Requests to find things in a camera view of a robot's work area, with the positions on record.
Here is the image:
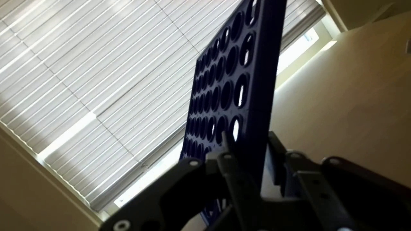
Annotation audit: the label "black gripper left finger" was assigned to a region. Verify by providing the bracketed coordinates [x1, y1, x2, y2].
[98, 147, 263, 231]

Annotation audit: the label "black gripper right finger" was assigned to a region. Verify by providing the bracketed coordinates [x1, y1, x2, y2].
[267, 131, 411, 231]

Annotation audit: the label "blue plastic game grid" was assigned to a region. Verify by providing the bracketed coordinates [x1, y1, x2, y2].
[178, 0, 297, 231]

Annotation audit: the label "white window blinds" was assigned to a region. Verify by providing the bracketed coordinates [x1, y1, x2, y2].
[0, 0, 327, 212]

